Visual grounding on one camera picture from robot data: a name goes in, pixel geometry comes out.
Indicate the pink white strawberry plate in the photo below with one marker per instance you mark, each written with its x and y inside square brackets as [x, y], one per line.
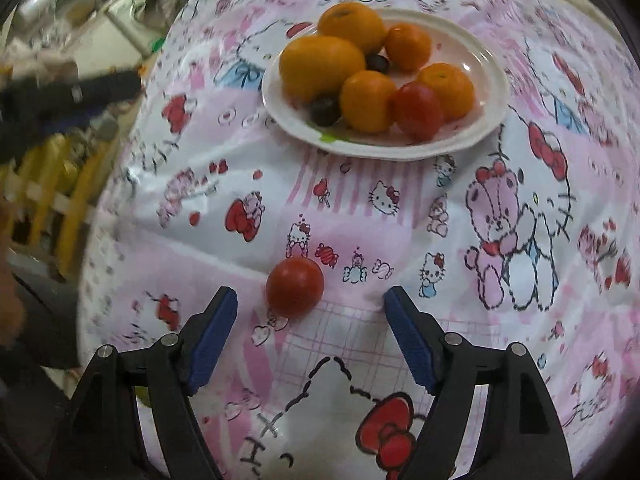
[452, 44]

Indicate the pink Hello Kitty bedsheet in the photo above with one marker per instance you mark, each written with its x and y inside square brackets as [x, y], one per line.
[532, 235]

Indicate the large orange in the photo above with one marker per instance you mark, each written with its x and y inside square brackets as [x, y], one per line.
[313, 66]
[354, 22]

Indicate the small mandarin orange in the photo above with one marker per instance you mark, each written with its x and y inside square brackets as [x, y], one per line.
[454, 90]

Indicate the green grape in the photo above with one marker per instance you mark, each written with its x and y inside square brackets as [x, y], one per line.
[142, 393]

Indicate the large orange on plate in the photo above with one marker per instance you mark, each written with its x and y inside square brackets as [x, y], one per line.
[354, 22]

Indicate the small red cherry tomato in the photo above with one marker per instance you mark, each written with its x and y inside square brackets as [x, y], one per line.
[294, 287]

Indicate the small round orange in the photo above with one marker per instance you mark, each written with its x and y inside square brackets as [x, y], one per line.
[366, 101]

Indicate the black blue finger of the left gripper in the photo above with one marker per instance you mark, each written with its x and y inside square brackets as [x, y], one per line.
[26, 101]

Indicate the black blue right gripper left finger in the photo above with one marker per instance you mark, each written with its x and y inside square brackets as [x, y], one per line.
[100, 435]

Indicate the small orange on plate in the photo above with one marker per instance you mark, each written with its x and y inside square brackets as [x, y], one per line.
[409, 47]

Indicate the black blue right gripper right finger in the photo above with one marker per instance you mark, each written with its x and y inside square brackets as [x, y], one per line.
[521, 436]

